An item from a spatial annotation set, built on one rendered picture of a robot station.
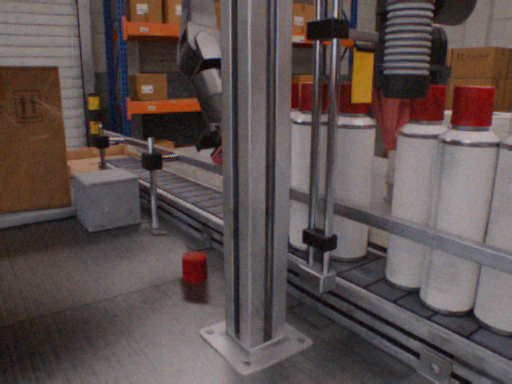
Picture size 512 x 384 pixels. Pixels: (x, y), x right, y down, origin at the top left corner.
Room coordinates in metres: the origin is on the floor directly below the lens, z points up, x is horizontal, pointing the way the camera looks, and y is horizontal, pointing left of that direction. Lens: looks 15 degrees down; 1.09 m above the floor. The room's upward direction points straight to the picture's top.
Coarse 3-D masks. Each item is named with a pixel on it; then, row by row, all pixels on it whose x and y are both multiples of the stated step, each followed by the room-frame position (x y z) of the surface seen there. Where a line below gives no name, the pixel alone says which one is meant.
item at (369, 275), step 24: (168, 192) 0.79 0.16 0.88; (192, 192) 0.79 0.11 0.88; (216, 192) 0.79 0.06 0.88; (216, 216) 0.64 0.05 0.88; (288, 240) 0.53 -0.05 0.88; (336, 264) 0.45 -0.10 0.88; (360, 264) 0.45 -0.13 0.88; (384, 264) 0.45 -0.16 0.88; (384, 288) 0.39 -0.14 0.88; (432, 312) 0.34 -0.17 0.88; (480, 336) 0.30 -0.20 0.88; (504, 336) 0.30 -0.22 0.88
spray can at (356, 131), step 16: (352, 112) 0.47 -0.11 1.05; (368, 112) 0.48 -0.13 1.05; (352, 128) 0.46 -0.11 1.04; (368, 128) 0.46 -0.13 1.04; (352, 144) 0.46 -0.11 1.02; (368, 144) 0.46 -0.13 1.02; (352, 160) 0.46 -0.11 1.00; (368, 160) 0.46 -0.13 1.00; (336, 176) 0.47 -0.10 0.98; (352, 176) 0.46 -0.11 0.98; (368, 176) 0.47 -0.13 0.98; (336, 192) 0.47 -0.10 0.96; (352, 192) 0.46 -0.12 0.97; (368, 192) 0.47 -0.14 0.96; (336, 224) 0.47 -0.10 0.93; (352, 224) 0.46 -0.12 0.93; (352, 240) 0.46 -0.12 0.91; (336, 256) 0.46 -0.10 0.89; (352, 256) 0.46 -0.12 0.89
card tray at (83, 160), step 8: (72, 152) 1.40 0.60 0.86; (80, 152) 1.42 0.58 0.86; (88, 152) 1.44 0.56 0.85; (96, 152) 1.45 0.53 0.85; (112, 152) 1.48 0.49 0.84; (120, 152) 1.50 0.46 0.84; (128, 152) 1.47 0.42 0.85; (72, 160) 1.39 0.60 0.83; (80, 160) 1.39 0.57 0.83; (88, 160) 1.39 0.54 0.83; (96, 160) 1.39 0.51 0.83; (72, 168) 1.25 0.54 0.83; (80, 168) 1.25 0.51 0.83; (88, 168) 1.25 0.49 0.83; (96, 168) 1.25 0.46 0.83; (72, 176) 1.14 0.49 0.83
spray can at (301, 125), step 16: (304, 96) 0.51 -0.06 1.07; (304, 112) 0.51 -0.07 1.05; (304, 128) 0.50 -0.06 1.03; (304, 144) 0.50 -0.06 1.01; (320, 144) 0.49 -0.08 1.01; (304, 160) 0.50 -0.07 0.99; (320, 160) 0.49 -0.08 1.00; (304, 176) 0.50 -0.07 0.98; (320, 176) 0.49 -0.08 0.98; (320, 192) 0.49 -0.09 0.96; (304, 208) 0.49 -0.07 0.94; (304, 224) 0.49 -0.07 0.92; (320, 224) 0.49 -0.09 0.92
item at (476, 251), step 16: (128, 144) 0.95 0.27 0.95; (144, 144) 0.87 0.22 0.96; (192, 160) 0.70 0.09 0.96; (304, 192) 0.47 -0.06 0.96; (320, 208) 0.45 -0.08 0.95; (336, 208) 0.43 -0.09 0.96; (352, 208) 0.41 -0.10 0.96; (368, 208) 0.41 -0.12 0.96; (368, 224) 0.39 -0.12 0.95; (384, 224) 0.38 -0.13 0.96; (400, 224) 0.36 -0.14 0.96; (416, 224) 0.36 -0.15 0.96; (416, 240) 0.35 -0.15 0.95; (432, 240) 0.34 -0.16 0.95; (448, 240) 0.32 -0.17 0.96; (464, 240) 0.32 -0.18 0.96; (464, 256) 0.31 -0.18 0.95; (480, 256) 0.30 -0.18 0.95; (496, 256) 0.29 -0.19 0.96
